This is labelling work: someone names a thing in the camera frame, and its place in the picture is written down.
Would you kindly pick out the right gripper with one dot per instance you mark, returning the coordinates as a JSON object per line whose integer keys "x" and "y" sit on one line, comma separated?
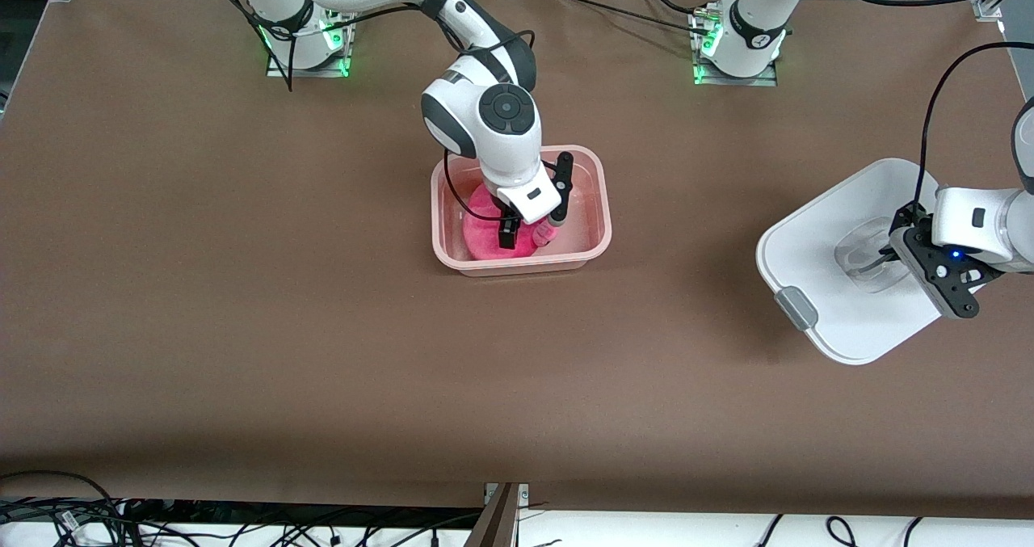
{"x": 509, "y": 231}

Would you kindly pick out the pink translucent plastic box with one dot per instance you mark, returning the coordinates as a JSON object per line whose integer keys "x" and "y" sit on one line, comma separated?
{"x": 586, "y": 236}

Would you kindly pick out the aluminium frame post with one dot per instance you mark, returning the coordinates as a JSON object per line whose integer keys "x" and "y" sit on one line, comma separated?
{"x": 497, "y": 523}

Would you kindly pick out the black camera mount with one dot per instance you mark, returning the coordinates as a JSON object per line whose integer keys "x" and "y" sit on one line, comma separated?
{"x": 565, "y": 177}
{"x": 953, "y": 280}

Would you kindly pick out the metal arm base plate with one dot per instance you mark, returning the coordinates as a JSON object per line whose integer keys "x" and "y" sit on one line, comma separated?
{"x": 315, "y": 70}
{"x": 731, "y": 81}

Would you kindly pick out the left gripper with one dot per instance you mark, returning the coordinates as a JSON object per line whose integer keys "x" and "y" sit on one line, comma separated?
{"x": 898, "y": 242}

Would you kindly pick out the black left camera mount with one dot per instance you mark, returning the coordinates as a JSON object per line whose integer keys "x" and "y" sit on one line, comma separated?
{"x": 953, "y": 280}

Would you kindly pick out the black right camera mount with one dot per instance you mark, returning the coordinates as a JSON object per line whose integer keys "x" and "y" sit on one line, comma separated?
{"x": 565, "y": 177}

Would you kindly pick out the white box lid grey latches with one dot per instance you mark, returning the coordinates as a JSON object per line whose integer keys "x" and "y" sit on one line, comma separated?
{"x": 816, "y": 240}

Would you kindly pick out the pink plush toy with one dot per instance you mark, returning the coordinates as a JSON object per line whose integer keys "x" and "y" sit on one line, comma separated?
{"x": 485, "y": 236}

